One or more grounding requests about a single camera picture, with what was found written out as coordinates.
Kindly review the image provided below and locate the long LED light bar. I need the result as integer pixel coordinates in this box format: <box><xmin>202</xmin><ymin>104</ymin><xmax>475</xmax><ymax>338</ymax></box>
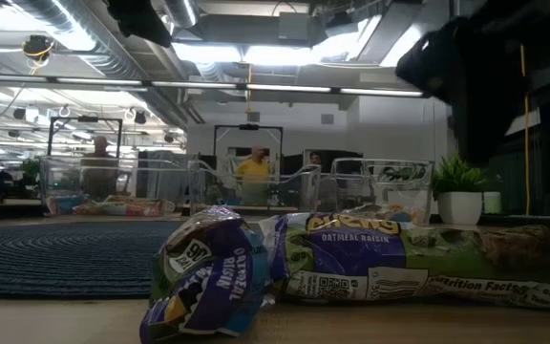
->
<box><xmin>0</xmin><ymin>71</ymin><xmax>425</xmax><ymax>100</ymax></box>

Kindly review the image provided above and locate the long clear plastic bin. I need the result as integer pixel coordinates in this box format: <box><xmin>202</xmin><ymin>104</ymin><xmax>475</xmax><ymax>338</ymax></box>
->
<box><xmin>330</xmin><ymin>157</ymin><xmax>434</xmax><ymax>226</ymax></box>

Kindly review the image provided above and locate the black ceiling-mounted device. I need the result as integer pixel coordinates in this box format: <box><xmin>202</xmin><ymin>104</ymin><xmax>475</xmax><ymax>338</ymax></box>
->
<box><xmin>21</xmin><ymin>33</ymin><xmax>55</xmax><ymax>63</ymax></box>

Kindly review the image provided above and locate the grassy plant white pot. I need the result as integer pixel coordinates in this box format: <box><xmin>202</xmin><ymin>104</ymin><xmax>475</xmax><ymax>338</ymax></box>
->
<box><xmin>430</xmin><ymin>151</ymin><xmax>490</xmax><ymax>226</ymax></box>

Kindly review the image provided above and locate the small pale cup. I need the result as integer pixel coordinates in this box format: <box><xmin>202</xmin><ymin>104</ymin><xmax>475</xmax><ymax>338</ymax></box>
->
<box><xmin>482</xmin><ymin>190</ymin><xmax>503</xmax><ymax>215</ymax></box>

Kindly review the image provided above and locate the blue orange granola bar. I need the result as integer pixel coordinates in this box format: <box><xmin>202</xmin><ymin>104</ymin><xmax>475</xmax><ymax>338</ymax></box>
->
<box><xmin>45</xmin><ymin>194</ymin><xmax>86</xmax><ymax>216</ymax></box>

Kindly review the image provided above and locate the black background rig frame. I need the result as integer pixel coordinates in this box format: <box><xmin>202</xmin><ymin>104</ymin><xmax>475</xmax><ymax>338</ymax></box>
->
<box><xmin>48</xmin><ymin>116</ymin><xmax>124</xmax><ymax>161</ymax></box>
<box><xmin>213</xmin><ymin>123</ymin><xmax>285</xmax><ymax>168</ymax></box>

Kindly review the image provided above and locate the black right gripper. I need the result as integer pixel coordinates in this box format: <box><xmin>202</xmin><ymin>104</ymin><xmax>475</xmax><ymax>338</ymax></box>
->
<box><xmin>395</xmin><ymin>17</ymin><xmax>529</xmax><ymax>166</ymax></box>

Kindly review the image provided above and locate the small background green plant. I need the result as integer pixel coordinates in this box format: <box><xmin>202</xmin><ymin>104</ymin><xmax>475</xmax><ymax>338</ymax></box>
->
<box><xmin>19</xmin><ymin>159</ymin><xmax>42</xmax><ymax>187</ymax></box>

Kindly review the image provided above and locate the broad-leaf plant white pot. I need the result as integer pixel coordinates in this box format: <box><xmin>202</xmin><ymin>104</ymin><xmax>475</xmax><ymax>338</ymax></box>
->
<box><xmin>378</xmin><ymin>164</ymin><xmax>430</xmax><ymax>214</ymax></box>

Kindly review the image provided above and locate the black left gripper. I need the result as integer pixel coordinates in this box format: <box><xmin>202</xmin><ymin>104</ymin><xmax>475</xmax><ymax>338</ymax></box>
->
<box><xmin>106</xmin><ymin>0</ymin><xmax>174</xmax><ymax>50</ymax></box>

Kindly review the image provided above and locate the purple oatmeal raisin granola bar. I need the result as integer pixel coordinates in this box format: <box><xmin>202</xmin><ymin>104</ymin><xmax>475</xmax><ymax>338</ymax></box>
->
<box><xmin>259</xmin><ymin>209</ymin><xmax>550</xmax><ymax>314</ymax></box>
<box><xmin>139</xmin><ymin>204</ymin><xmax>272</xmax><ymax>344</ymax></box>

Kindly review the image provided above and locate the round dark blue woven mat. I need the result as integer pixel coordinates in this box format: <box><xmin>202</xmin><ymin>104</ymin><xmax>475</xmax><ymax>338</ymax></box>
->
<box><xmin>0</xmin><ymin>220</ymin><xmax>185</xmax><ymax>301</ymax></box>

